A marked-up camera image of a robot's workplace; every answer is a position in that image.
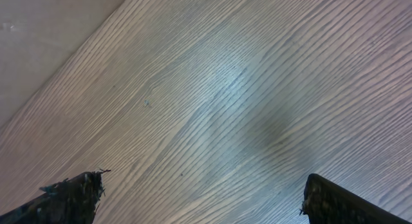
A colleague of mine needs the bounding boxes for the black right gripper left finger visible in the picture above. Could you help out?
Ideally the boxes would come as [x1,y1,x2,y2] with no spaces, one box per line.
[1,169,106,224]

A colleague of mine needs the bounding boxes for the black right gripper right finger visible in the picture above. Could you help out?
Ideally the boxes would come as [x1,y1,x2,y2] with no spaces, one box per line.
[300,173,411,224]

